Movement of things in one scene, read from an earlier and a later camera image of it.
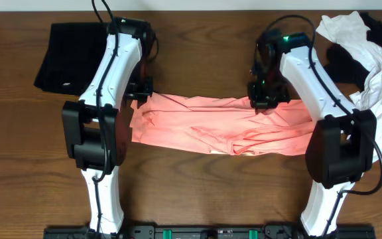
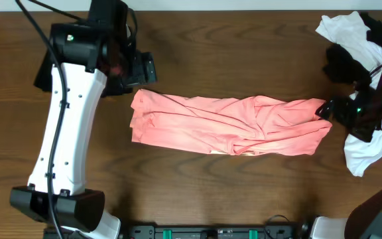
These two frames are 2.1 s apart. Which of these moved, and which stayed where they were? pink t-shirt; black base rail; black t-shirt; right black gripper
Moved: right black gripper
Stayed: black t-shirt; black base rail; pink t-shirt
